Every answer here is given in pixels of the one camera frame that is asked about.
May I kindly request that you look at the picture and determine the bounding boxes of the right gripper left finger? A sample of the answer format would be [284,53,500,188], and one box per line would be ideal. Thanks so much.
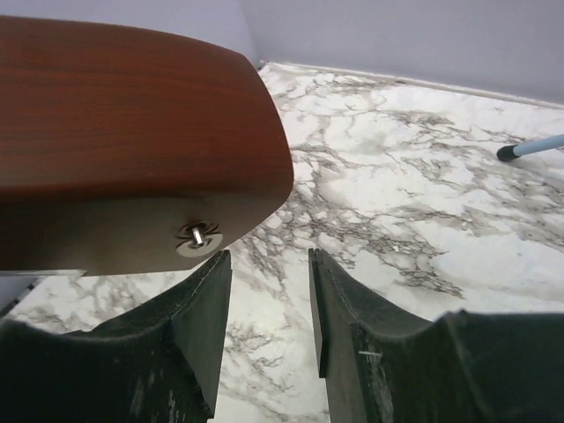
[1,250,232,422]

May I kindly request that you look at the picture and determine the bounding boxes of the brown wooden metronome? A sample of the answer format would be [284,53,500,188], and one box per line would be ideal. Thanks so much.
[1,16,293,276]

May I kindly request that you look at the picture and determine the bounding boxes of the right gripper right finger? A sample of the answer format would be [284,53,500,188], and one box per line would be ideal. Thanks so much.
[308,249,563,422]

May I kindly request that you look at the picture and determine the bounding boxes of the light blue music stand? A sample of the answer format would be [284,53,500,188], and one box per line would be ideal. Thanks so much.
[496,134,564,162]

